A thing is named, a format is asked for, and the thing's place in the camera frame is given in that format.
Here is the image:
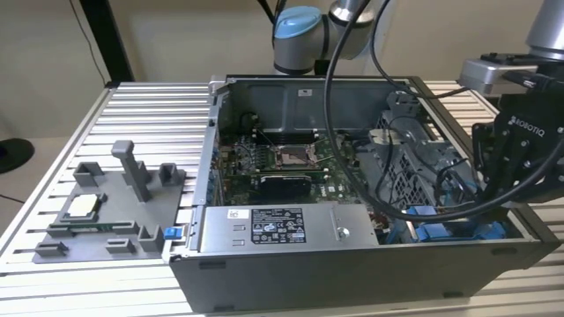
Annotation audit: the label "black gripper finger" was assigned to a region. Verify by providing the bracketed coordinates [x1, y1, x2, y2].
[470, 121, 501, 183]
[482, 131, 533, 205]

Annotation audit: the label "blue disk data wire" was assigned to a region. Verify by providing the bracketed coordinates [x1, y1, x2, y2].
[458, 178, 483, 200]

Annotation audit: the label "black disk power wire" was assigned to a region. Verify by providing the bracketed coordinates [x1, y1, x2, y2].
[433, 157, 485, 207]

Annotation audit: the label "hard disk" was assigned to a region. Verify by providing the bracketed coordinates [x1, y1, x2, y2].
[415, 223, 506, 244]
[402, 203, 509, 232]

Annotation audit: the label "grey perforated disk cage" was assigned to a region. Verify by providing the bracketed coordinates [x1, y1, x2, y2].
[355, 110, 469, 213]

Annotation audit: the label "green motherboard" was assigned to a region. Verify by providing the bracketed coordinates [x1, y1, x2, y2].
[218, 131, 377, 208]

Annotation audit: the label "CPU socket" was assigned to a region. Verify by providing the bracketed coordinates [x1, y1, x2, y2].
[273, 144, 319, 170]

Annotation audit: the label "black RAM slots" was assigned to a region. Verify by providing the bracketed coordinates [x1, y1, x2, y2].
[254, 129, 321, 143]

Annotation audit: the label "black graphics card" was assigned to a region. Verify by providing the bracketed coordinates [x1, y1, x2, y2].
[257, 174, 314, 203]

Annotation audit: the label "black open PC case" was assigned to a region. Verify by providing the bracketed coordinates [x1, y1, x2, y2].
[162, 74, 562, 314]

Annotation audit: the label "thin metal locking lever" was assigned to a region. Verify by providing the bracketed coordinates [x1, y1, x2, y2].
[257, 128, 281, 147]

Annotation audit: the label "silver power supply unit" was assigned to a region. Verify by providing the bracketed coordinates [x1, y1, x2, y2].
[194, 203, 382, 254]

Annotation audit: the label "grey parts rack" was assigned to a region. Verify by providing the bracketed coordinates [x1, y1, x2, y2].
[33, 139, 197, 265]

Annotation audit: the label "green RAM stick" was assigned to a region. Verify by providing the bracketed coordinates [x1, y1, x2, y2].
[50, 223, 134, 232]

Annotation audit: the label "silver CPU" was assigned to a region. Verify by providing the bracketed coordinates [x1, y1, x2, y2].
[66, 195, 101, 217]

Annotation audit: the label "black round floor base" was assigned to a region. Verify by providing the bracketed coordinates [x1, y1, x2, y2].
[0, 138, 37, 174]

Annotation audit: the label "long black looped wire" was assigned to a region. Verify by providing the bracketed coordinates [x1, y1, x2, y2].
[374, 115, 433, 212]

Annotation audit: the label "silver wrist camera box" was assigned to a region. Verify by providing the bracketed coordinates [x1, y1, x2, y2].
[457, 53, 542, 97]

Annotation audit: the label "black plastic bay bracket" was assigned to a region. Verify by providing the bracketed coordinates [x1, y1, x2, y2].
[386, 90, 421, 116]

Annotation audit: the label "red power supply wires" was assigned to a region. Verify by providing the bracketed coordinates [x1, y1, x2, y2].
[369, 213, 391, 234]

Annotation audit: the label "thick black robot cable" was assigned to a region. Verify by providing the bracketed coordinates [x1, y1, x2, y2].
[323, 0, 564, 221]

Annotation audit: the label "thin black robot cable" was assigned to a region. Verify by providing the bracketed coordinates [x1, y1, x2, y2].
[370, 0, 475, 99]

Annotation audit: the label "black upright frame post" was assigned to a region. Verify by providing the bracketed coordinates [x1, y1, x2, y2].
[81, 0, 137, 83]

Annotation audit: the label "thin black wall cable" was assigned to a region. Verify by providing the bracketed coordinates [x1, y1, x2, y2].
[70, 0, 113, 87]

